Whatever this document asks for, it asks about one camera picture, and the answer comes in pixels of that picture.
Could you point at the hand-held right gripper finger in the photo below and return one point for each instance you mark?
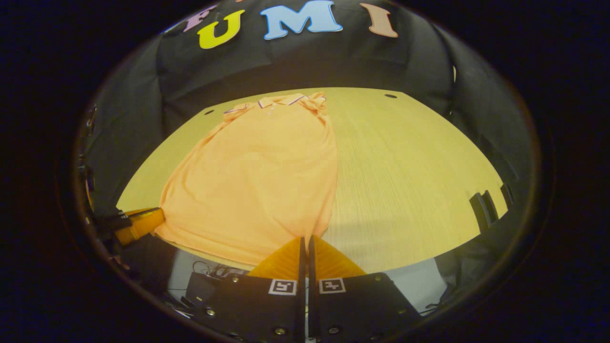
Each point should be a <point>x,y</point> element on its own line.
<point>301,295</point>
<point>312,295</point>

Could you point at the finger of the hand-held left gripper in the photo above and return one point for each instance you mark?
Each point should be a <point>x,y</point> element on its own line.
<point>140,225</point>

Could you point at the orange T-shirt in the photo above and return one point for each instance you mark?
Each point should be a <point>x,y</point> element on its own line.
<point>252,181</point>

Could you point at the black table clamp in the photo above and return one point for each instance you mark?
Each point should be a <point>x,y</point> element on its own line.
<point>482,209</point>

